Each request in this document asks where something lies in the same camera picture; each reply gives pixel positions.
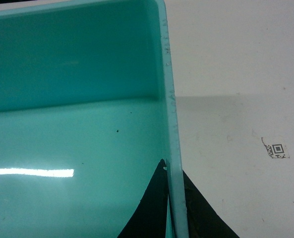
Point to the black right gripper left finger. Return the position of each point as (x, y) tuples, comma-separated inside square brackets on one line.
[(151, 219)]

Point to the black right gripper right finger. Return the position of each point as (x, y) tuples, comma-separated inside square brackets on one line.
[(203, 221)]

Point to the turquoise plastic bin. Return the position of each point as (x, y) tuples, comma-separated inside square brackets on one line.
[(87, 111)]

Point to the torn QR code sticker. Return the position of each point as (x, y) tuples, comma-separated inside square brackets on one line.
[(275, 147)]

